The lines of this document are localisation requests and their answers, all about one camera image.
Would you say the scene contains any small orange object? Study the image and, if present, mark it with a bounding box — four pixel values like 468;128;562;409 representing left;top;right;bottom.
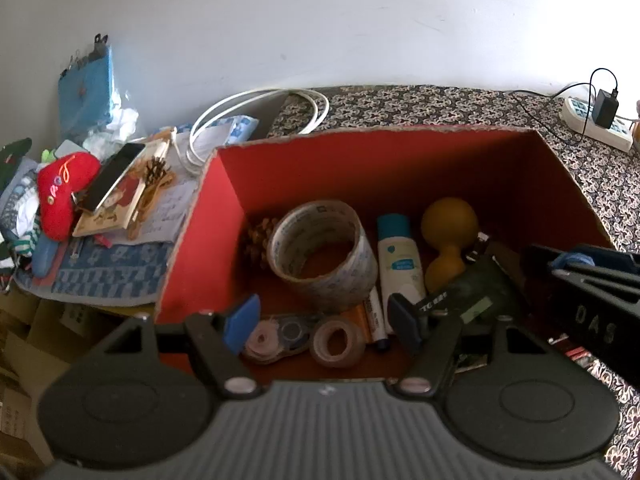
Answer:
345;305;373;341

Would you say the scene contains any blue and white packet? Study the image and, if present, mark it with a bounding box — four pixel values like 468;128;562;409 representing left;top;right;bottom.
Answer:
192;114;261;153

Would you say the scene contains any black charger plug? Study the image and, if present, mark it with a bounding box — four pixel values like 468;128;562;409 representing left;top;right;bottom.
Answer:
592;89;620;130

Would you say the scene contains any red plush toy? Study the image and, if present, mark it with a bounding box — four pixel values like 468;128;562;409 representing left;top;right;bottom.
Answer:
37;152;101;242

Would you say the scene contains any large printed tape roll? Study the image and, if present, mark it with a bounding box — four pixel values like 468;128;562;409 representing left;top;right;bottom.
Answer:
266;200;379;313

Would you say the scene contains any coiled white cable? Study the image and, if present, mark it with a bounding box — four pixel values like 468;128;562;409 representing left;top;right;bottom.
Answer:
187;87;330;176

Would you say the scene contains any striped cloth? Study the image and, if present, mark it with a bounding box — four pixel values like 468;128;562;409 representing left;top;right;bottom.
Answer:
0;160;46;291

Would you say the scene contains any dark green cloth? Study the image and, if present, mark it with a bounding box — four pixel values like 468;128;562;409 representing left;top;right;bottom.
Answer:
0;137;33;181

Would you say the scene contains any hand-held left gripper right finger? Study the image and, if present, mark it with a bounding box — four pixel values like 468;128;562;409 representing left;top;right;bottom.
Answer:
386;292;543;398

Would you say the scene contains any blue packet with clips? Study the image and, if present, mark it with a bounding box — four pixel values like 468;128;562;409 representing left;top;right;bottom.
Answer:
57;34;116;141

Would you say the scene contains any crumpled white tissue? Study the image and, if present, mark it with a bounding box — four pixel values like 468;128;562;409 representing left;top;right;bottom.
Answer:
82;105;140;151

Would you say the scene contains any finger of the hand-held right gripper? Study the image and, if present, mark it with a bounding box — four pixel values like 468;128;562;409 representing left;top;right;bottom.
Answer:
521;243;567;282
549;243;640;274

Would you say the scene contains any black electronic device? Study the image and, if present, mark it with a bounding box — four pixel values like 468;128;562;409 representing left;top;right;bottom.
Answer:
417;232;526;341

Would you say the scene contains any tan picture box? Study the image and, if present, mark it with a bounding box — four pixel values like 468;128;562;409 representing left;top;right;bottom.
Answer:
72;140;173;238

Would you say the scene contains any blue and white checkered cloth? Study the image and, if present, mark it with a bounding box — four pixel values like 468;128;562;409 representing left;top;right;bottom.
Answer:
15;240;176;306

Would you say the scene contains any red cardboard box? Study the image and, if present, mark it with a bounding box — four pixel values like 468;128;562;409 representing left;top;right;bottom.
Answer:
154;125;618;381

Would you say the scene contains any white power strip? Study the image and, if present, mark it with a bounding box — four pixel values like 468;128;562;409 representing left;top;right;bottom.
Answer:
560;96;636;153

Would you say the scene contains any correction tape dispenser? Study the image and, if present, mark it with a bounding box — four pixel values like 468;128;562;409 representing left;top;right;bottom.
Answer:
242;312;326;365

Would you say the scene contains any white and blue tube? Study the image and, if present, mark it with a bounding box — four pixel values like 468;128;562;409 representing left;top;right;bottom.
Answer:
376;213;427;333

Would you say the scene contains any white marker pen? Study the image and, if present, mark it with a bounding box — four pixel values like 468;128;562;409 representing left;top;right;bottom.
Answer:
365;287;393;352

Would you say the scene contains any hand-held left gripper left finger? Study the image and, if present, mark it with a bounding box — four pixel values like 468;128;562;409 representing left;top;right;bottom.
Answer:
102;294;263;401

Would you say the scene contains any black charger cable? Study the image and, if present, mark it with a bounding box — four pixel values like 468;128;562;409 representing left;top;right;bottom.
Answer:
510;67;621;148

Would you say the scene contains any small clear tape roll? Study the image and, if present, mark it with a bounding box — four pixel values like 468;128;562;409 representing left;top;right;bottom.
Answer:
309;317;367;368

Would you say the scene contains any patterned floral tablecloth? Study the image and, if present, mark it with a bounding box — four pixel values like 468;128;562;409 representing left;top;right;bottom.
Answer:
270;84;640;480

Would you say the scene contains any brown wooden gourd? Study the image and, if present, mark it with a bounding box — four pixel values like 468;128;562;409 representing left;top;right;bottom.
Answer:
420;197;481;293

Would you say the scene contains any black smartphone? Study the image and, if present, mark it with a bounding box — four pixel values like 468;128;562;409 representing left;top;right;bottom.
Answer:
80;142;147;212

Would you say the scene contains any brown pine cone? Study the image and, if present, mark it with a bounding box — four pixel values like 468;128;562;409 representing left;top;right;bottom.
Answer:
245;216;281;271

